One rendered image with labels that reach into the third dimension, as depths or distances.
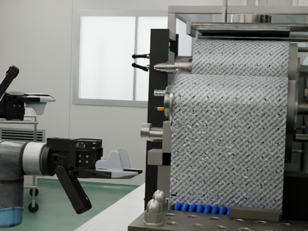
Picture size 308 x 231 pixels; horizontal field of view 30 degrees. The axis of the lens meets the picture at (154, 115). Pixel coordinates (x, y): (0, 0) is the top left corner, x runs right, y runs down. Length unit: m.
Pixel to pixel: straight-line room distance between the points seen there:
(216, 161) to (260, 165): 0.09
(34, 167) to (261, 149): 0.49
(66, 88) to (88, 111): 0.41
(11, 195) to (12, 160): 0.08
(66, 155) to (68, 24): 6.05
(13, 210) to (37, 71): 6.12
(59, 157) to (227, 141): 0.37
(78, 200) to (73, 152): 0.10
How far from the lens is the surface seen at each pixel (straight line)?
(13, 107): 1.84
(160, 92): 1.27
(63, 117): 7.28
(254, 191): 1.21
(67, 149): 1.27
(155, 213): 1.07
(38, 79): 7.40
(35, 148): 1.29
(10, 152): 1.31
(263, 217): 1.16
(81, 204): 1.26
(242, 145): 1.20
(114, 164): 1.22
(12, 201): 1.33
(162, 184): 1.32
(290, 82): 1.23
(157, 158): 1.31
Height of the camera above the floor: 1.29
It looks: 3 degrees down
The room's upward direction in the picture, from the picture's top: 2 degrees clockwise
